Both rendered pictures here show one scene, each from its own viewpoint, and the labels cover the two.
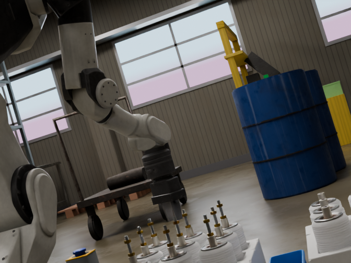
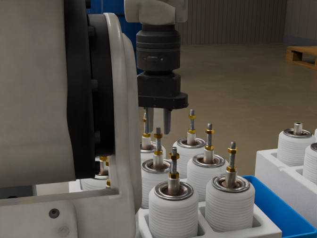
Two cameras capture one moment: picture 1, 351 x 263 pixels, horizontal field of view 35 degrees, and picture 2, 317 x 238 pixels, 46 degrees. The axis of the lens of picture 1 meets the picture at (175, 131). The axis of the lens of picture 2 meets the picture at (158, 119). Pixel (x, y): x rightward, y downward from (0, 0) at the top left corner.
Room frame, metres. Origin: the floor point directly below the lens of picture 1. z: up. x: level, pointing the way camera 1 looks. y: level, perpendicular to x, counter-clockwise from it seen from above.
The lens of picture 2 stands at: (0.97, 0.43, 0.59)
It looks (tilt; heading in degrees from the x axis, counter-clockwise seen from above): 17 degrees down; 332
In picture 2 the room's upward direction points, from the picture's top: straight up
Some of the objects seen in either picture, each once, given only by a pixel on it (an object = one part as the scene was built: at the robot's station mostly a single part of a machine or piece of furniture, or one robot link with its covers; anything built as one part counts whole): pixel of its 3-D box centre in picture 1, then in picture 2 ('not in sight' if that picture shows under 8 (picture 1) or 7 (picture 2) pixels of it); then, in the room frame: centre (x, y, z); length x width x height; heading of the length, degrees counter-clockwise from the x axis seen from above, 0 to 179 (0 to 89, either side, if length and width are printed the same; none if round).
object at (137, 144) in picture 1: (152, 144); (154, 18); (1.66, 0.08, 0.57); 0.11 x 0.11 x 0.11; 58
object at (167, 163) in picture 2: (183, 245); (158, 166); (1.64, 0.08, 0.25); 0.08 x 0.08 x 0.01
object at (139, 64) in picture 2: (164, 180); (158, 76); (1.65, 0.07, 0.45); 0.13 x 0.10 x 0.12; 46
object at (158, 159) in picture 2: (182, 241); (158, 160); (1.64, 0.08, 0.26); 0.02 x 0.02 x 0.03
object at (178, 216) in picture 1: (177, 209); (169, 119); (1.63, 0.06, 0.36); 0.03 x 0.02 x 0.06; 136
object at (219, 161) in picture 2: (220, 236); (208, 160); (1.62, -0.04, 0.25); 0.08 x 0.08 x 0.01
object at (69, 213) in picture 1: (111, 199); not in sight; (7.87, 1.16, 0.06); 1.32 x 0.91 x 0.12; 74
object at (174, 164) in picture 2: (168, 238); (174, 166); (1.53, 0.10, 0.30); 0.01 x 0.01 x 0.08
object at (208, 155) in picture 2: (219, 231); (208, 155); (1.62, -0.04, 0.26); 0.02 x 0.02 x 0.03
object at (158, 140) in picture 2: (177, 228); (158, 144); (1.64, 0.08, 0.30); 0.01 x 0.01 x 0.08
